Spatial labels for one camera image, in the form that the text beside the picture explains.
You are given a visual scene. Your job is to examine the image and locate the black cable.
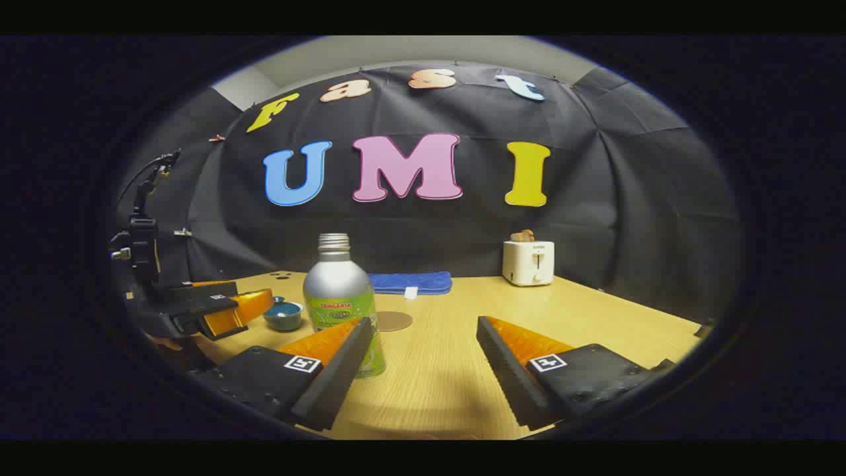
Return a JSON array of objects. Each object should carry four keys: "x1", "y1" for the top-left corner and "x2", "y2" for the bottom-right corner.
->
[{"x1": 116, "y1": 152, "x2": 180, "y2": 212}]

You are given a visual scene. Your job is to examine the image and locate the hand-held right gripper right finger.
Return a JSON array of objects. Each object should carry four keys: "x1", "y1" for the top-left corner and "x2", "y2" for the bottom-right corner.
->
[{"x1": 476, "y1": 316, "x2": 676, "y2": 430}]

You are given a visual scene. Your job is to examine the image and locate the round brown coaster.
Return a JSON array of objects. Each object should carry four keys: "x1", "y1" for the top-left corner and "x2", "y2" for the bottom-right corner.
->
[{"x1": 375, "y1": 311, "x2": 414, "y2": 333}]

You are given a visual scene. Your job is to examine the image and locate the blue folded towel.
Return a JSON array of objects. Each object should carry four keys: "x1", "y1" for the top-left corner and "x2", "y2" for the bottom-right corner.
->
[{"x1": 367, "y1": 271, "x2": 453, "y2": 296}]

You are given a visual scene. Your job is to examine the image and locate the white toaster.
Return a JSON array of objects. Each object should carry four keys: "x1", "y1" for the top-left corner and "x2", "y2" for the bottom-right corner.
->
[{"x1": 502, "y1": 239, "x2": 556, "y2": 287}]

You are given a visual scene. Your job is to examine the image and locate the black backdrop cloth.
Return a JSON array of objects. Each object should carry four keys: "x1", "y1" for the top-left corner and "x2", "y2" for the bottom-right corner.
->
[{"x1": 116, "y1": 61, "x2": 744, "y2": 325}]

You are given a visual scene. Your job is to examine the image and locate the silver green-label water bottle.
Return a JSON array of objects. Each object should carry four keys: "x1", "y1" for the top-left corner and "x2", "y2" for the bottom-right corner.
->
[{"x1": 303, "y1": 233, "x2": 387, "y2": 379}]

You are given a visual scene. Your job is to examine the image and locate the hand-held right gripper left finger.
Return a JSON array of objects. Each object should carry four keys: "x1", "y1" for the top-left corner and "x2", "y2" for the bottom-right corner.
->
[{"x1": 192, "y1": 317, "x2": 375, "y2": 434}]

